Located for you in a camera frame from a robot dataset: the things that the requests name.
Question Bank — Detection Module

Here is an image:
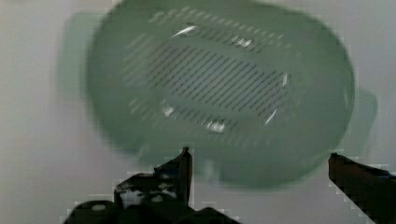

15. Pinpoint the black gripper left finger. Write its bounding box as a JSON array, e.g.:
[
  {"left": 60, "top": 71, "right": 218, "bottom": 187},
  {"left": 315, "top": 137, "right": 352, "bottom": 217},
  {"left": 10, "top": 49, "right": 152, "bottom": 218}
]
[{"left": 114, "top": 147, "right": 192, "bottom": 209}]

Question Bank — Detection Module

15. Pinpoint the green plastic strainer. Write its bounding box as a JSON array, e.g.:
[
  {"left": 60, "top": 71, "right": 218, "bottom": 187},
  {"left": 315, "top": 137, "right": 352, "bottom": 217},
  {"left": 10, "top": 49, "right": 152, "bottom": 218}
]
[{"left": 58, "top": 0, "right": 374, "bottom": 189}]

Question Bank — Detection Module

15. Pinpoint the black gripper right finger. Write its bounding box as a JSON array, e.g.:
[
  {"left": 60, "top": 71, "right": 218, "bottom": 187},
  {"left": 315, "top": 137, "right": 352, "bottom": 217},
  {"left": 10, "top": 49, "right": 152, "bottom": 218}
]
[{"left": 328, "top": 152, "right": 396, "bottom": 224}]

